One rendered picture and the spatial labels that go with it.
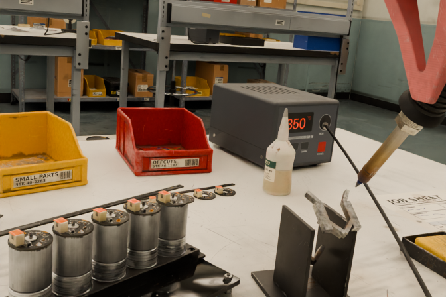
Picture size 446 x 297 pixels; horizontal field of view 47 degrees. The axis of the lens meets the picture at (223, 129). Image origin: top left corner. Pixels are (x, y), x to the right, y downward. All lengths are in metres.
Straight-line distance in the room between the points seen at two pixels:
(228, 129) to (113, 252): 0.41
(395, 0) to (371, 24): 6.16
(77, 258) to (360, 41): 6.28
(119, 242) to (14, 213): 0.19
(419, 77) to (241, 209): 0.32
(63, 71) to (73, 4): 1.82
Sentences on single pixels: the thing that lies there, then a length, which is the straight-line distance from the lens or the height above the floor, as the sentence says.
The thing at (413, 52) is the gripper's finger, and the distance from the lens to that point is 0.27.
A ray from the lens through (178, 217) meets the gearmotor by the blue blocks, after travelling 0.38.
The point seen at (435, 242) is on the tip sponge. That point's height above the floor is 0.76.
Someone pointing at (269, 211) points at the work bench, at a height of 0.75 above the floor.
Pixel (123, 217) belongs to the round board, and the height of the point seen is 0.81.
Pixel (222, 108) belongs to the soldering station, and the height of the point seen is 0.81.
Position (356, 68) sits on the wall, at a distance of 6.56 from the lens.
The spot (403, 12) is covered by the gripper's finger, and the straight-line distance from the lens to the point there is 0.27.
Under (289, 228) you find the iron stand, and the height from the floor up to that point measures 0.80.
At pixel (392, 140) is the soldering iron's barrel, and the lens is 0.30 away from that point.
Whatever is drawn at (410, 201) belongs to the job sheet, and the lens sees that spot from 0.65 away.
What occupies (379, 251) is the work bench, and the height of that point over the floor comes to 0.75.
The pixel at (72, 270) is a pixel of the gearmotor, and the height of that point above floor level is 0.79.
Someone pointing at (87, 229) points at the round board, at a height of 0.81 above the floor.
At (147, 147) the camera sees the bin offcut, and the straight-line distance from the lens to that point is 0.73.
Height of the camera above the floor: 0.95
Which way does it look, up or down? 13 degrees down
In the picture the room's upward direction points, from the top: 5 degrees clockwise
